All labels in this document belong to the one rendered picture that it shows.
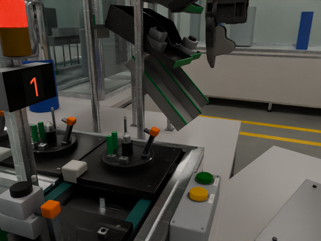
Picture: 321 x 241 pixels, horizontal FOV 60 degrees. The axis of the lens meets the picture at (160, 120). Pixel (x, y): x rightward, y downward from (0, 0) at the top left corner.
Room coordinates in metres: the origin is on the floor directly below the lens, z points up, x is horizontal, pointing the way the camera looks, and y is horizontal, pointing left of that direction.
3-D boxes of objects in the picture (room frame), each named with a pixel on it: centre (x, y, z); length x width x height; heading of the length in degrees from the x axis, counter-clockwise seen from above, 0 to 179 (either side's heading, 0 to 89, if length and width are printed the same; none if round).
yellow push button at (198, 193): (0.52, -0.08, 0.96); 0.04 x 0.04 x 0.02
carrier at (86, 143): (0.75, 0.32, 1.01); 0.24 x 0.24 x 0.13; 71
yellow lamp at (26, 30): (0.53, 0.27, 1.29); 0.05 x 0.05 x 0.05
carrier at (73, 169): (0.67, 0.09, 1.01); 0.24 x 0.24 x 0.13; 71
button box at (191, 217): (0.52, -0.08, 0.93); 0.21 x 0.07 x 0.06; 161
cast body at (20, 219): (0.35, 0.21, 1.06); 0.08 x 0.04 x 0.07; 71
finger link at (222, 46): (0.63, -0.13, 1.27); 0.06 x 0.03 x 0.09; 71
